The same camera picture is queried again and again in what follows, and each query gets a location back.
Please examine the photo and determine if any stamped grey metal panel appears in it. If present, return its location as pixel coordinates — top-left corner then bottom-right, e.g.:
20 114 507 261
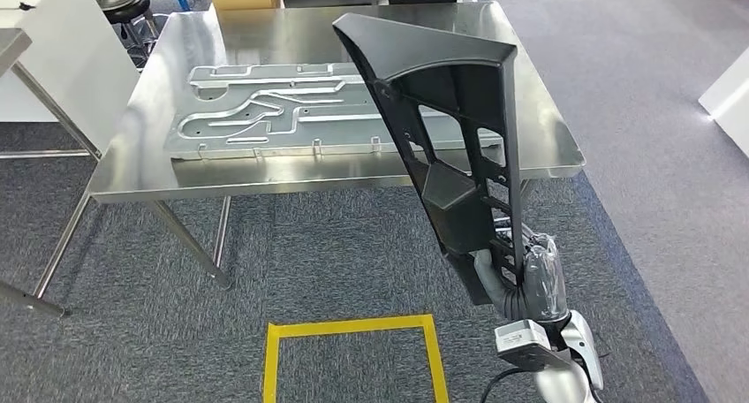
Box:
163 62 504 162

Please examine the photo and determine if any white cabinet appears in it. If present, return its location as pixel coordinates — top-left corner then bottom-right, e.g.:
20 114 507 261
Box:
698 46 749 158

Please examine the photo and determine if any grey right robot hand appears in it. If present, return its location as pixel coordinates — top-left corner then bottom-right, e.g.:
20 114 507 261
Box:
473 233 570 323

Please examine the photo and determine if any stainless steel table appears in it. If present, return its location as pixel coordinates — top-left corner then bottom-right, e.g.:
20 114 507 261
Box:
32 2 586 300
0 28 103 318

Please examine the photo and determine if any white board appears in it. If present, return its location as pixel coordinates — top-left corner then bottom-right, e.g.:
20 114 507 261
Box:
0 0 141 153

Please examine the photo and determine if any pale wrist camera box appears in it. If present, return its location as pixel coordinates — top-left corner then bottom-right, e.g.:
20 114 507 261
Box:
494 319 571 372

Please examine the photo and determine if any black round stool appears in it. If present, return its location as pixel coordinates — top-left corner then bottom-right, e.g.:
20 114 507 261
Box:
92 0 162 68

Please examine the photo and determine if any black plastic panel part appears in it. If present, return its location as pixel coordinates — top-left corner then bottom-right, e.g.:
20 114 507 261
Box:
332 12 526 307

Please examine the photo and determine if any black camera cable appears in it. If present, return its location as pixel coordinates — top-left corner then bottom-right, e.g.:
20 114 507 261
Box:
480 368 531 403

